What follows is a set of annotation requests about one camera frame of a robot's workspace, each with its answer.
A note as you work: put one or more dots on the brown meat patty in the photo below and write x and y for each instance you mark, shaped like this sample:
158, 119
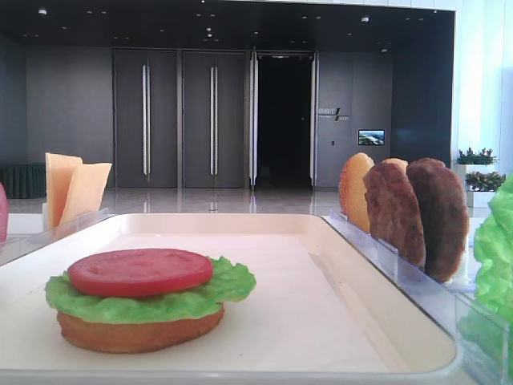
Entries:
394, 213
444, 216

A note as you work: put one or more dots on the green lettuce leaf on tray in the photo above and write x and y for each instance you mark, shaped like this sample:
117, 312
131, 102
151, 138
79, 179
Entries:
230, 283

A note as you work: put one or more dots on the red tomato slice on tray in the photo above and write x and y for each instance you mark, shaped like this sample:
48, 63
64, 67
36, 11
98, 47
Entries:
140, 273

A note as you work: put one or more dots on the pale yellow cheese slice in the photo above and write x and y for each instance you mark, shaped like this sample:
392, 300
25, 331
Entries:
86, 189

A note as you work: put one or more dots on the bottom bread slice on tray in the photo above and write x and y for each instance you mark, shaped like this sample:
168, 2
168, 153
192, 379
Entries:
134, 338

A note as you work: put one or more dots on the orange cheese slice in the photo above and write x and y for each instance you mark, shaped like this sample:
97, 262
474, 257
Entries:
59, 171

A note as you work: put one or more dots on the standing red tomato slice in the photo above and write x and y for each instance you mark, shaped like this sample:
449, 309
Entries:
4, 214

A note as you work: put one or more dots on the standing green lettuce leaf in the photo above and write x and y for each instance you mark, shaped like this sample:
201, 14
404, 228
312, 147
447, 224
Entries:
493, 249

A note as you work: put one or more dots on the golden bun half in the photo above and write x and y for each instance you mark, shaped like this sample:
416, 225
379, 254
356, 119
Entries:
402, 164
352, 190

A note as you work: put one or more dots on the dark double door middle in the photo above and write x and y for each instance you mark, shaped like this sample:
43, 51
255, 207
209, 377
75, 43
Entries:
213, 120

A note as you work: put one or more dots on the dark double door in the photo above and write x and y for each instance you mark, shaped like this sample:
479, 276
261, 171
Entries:
213, 120
146, 118

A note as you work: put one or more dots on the cream rectangular tray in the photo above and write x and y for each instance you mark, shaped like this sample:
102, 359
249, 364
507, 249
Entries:
321, 313

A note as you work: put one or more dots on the dark double door left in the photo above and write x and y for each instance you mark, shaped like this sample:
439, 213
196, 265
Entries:
146, 118

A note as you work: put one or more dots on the potted plants in planter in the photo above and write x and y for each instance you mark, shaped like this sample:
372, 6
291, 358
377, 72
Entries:
479, 176

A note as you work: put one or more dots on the dark green draped table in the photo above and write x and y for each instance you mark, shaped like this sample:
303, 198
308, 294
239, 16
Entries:
24, 181

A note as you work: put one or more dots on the wall display screen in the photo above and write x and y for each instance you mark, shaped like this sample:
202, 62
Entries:
371, 137

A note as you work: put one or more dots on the left long clear rail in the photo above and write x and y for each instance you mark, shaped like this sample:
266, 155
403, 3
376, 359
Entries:
17, 246

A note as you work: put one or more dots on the long clear rail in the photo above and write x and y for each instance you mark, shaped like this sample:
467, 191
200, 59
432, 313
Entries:
446, 304
17, 246

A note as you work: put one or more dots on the right long clear rail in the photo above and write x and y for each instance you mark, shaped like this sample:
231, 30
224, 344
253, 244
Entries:
446, 304

